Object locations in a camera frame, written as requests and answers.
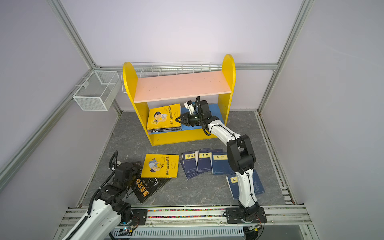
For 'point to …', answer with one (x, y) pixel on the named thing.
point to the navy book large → (220, 164)
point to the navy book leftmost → (188, 163)
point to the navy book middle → (205, 162)
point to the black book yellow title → (144, 188)
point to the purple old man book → (150, 131)
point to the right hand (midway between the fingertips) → (175, 121)
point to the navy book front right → (233, 184)
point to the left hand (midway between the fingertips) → (141, 166)
